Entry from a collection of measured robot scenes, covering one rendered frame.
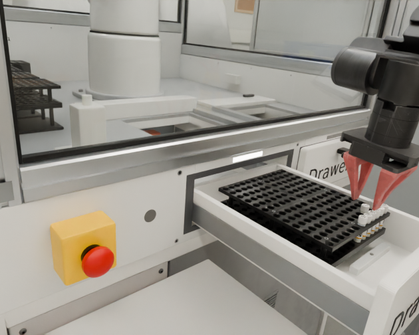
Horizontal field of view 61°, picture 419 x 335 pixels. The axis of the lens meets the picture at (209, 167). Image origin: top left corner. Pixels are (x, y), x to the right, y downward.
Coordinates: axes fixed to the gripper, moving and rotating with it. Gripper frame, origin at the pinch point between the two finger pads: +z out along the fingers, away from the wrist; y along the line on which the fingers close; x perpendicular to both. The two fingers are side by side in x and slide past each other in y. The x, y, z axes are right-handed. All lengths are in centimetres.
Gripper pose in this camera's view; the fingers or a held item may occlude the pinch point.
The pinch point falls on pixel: (366, 199)
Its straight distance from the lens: 56.8
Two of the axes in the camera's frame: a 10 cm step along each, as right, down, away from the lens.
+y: -6.2, -3.9, 6.8
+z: -1.1, 9.0, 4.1
